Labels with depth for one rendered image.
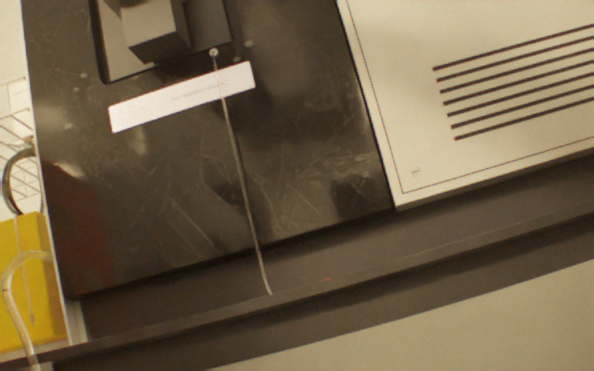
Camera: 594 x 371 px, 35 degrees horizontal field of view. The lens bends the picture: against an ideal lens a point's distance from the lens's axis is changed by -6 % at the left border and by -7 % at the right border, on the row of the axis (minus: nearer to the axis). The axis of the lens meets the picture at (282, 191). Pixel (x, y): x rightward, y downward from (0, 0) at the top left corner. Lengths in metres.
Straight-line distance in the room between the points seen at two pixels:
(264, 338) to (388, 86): 0.31
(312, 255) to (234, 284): 0.09
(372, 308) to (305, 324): 0.07
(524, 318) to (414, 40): 0.35
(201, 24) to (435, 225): 0.37
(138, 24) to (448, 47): 0.35
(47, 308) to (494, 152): 0.55
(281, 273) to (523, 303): 0.29
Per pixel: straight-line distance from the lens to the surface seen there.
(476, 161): 1.08
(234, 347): 1.03
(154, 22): 1.14
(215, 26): 1.19
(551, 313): 0.98
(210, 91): 1.15
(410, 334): 0.98
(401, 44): 1.13
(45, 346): 1.21
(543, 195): 1.10
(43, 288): 1.21
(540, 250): 1.01
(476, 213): 1.10
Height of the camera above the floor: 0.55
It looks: 16 degrees up
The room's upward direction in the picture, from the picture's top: 14 degrees counter-clockwise
